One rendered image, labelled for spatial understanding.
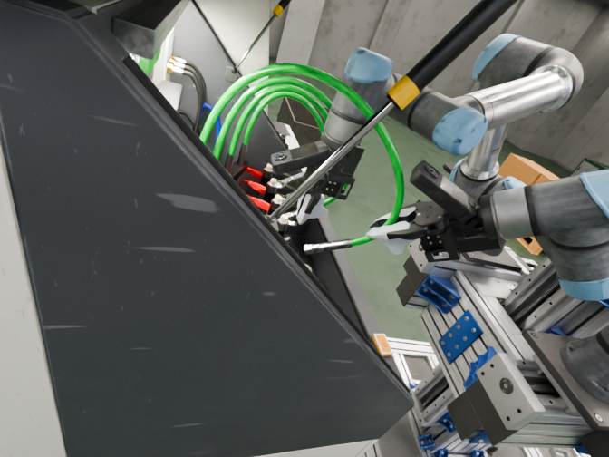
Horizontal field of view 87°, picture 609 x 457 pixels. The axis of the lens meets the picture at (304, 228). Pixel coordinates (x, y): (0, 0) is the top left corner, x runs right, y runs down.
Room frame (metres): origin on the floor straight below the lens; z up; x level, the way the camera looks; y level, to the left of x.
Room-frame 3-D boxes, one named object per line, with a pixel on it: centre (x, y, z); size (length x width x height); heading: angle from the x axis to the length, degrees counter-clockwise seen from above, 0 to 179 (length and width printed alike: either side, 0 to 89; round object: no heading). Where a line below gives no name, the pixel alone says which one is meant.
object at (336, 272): (0.70, -0.16, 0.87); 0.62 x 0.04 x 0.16; 26
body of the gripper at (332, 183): (0.63, 0.00, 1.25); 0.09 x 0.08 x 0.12; 116
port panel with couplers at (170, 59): (0.70, 0.39, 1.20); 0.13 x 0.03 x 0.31; 26
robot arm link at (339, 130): (0.63, 0.00, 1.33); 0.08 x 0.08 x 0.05
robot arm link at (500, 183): (1.06, -0.59, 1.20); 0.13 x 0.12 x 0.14; 47
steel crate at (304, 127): (3.46, 0.30, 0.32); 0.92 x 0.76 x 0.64; 25
